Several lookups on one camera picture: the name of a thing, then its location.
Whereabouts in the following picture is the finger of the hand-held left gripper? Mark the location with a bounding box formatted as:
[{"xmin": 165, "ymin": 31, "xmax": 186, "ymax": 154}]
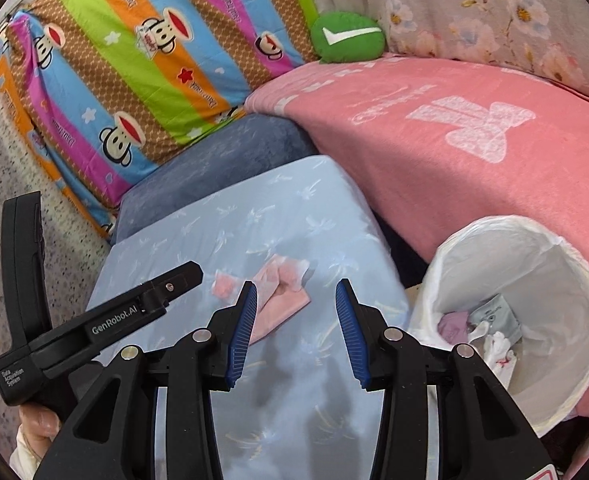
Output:
[{"xmin": 28, "ymin": 261, "xmax": 204, "ymax": 380}]

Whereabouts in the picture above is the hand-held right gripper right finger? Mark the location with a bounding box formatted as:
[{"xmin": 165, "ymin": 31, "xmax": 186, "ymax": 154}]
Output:
[{"xmin": 335, "ymin": 278, "xmax": 555, "ymax": 480}]

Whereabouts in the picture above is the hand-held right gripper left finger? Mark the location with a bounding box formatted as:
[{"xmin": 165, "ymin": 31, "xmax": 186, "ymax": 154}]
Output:
[{"xmin": 34, "ymin": 280, "xmax": 259, "ymax": 480}]

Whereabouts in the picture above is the white lined bin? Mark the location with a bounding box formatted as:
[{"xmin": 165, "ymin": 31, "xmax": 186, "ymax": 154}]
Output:
[{"xmin": 408, "ymin": 215, "xmax": 589, "ymax": 436}]

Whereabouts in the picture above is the person's left hand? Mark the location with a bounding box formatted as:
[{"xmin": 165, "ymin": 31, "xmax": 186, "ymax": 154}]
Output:
[{"xmin": 18, "ymin": 404, "xmax": 62, "ymax": 443}]

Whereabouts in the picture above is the small pink cloth piece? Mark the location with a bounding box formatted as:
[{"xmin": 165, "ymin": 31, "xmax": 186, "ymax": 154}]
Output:
[{"xmin": 213, "ymin": 272, "xmax": 244, "ymax": 302}]

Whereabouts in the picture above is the light blue pillow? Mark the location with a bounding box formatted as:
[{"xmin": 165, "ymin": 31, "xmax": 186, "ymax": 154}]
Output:
[{"xmin": 84, "ymin": 155, "xmax": 410, "ymax": 480}]

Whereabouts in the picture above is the grey packet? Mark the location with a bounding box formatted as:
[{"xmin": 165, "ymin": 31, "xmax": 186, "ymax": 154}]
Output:
[{"xmin": 467, "ymin": 294, "xmax": 525, "ymax": 356}]

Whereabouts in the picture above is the white cloth with red marks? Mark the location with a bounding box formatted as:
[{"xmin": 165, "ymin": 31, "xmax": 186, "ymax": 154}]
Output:
[{"xmin": 471, "ymin": 330, "xmax": 517, "ymax": 386}]

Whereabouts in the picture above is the blue-grey cushion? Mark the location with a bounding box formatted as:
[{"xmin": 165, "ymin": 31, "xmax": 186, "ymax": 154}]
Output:
[{"xmin": 109, "ymin": 112, "xmax": 320, "ymax": 246}]

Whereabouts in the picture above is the pink blanket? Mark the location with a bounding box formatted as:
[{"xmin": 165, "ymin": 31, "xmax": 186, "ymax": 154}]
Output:
[{"xmin": 244, "ymin": 55, "xmax": 589, "ymax": 418}]

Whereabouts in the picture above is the green round check mark cushion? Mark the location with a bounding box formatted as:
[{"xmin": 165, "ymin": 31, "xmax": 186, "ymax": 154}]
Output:
[{"xmin": 310, "ymin": 10, "xmax": 387, "ymax": 65}]

